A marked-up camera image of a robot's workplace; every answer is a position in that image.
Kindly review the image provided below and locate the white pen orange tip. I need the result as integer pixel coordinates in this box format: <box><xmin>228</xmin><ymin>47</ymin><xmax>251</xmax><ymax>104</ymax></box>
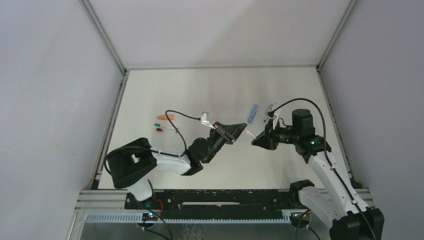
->
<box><xmin>244</xmin><ymin>128</ymin><xmax>256</xmax><ymax>140</ymax></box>

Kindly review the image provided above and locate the orange translucent highlighter pen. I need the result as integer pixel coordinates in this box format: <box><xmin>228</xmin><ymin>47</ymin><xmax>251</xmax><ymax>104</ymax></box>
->
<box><xmin>156</xmin><ymin>114</ymin><xmax>175</xmax><ymax>121</ymax></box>

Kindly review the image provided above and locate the thin white red pen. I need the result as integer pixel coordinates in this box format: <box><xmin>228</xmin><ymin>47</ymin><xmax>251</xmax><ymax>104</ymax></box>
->
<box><xmin>155</xmin><ymin>127</ymin><xmax>177</xmax><ymax>133</ymax></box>

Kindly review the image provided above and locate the white marker green end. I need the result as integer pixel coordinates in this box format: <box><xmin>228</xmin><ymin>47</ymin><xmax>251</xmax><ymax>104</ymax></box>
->
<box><xmin>154</xmin><ymin>123</ymin><xmax>176</xmax><ymax>131</ymax></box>

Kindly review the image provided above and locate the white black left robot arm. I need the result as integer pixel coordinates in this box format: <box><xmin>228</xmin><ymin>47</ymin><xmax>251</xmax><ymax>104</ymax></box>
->
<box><xmin>103</xmin><ymin>121</ymin><xmax>248</xmax><ymax>202</ymax></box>

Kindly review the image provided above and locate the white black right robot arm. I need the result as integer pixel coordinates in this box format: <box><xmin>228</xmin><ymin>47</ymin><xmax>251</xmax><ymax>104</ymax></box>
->
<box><xmin>251</xmin><ymin>108</ymin><xmax>385</xmax><ymax>240</ymax></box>

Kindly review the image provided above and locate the blue translucent highlighter pen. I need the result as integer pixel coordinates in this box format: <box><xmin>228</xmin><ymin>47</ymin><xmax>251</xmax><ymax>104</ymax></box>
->
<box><xmin>247</xmin><ymin>104</ymin><xmax>258</xmax><ymax>125</ymax></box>

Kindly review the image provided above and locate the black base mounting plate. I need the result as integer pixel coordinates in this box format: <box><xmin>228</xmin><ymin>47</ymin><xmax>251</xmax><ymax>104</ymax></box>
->
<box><xmin>124</xmin><ymin>189</ymin><xmax>307</xmax><ymax>221</ymax></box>

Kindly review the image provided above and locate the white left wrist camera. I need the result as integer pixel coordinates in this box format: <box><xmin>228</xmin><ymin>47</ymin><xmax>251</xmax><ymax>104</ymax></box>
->
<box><xmin>200</xmin><ymin>112</ymin><xmax>215</xmax><ymax>129</ymax></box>

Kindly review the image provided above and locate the black cable on base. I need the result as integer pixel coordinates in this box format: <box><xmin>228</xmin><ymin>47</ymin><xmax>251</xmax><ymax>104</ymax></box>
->
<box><xmin>135</xmin><ymin>208</ymin><xmax>206</xmax><ymax>240</ymax></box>

